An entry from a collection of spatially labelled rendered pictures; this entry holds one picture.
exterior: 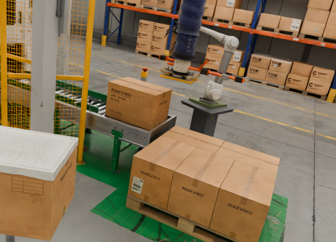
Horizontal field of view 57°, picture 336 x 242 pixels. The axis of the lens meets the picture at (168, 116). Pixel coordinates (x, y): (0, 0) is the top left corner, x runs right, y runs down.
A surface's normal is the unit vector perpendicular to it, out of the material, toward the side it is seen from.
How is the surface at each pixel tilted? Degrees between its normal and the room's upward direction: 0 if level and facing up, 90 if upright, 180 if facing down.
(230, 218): 90
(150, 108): 90
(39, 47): 90
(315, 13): 88
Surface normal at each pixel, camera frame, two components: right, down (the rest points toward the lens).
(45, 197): -0.01, 0.33
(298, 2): -0.42, 0.24
